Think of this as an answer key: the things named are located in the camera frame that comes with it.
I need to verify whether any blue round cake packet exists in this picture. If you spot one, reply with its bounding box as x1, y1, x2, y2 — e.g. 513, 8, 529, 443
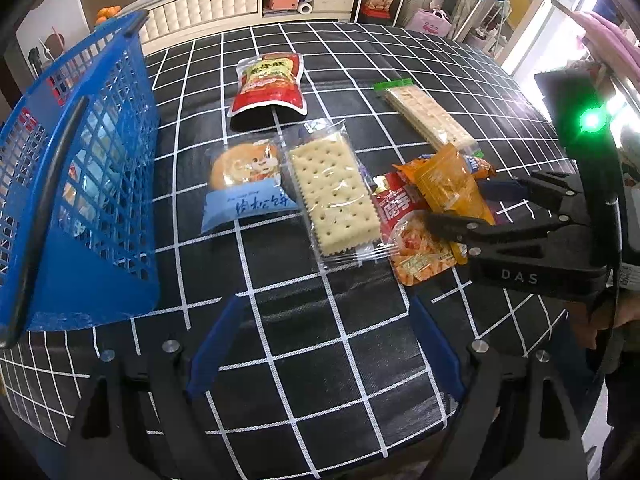
201, 136, 301, 235

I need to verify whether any blue plastic mesh basket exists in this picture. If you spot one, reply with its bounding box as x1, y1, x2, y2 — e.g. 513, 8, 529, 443
0, 10, 162, 351

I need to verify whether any cream tufted cabinet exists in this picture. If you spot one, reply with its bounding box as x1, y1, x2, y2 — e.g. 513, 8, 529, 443
116, 0, 360, 56

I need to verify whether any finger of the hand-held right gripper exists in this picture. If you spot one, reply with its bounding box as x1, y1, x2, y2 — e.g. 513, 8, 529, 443
477, 170, 592, 224
425, 211, 594, 261

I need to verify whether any pink cloth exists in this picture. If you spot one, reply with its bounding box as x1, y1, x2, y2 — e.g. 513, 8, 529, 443
572, 10, 637, 68

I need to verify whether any plain orange snack packet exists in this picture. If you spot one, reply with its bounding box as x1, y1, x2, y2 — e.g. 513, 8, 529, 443
415, 144, 497, 265

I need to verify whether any black white checked blanket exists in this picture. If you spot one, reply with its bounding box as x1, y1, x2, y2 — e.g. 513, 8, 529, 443
0, 21, 608, 480

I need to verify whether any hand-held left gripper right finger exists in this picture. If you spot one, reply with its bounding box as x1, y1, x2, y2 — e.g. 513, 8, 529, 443
407, 295, 593, 480

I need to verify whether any person's right hand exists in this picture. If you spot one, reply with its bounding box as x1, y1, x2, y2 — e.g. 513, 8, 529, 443
567, 299, 640, 361

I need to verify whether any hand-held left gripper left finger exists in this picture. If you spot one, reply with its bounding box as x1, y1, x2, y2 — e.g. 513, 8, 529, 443
65, 294, 247, 480

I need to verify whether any red stand-up snack pouch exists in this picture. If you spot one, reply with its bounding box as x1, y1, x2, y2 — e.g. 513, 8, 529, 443
230, 52, 307, 120

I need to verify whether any long green-ended cracker packet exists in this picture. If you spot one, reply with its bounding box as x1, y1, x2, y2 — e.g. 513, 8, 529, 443
374, 77, 485, 158

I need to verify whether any pink gift bag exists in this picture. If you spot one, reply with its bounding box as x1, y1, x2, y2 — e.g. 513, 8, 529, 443
405, 7, 451, 37

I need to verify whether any red chip packet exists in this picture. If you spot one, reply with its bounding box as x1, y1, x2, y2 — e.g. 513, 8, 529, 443
372, 172, 471, 287

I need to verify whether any clear square cracker packet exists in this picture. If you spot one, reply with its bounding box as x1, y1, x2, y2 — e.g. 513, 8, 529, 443
277, 119, 401, 272

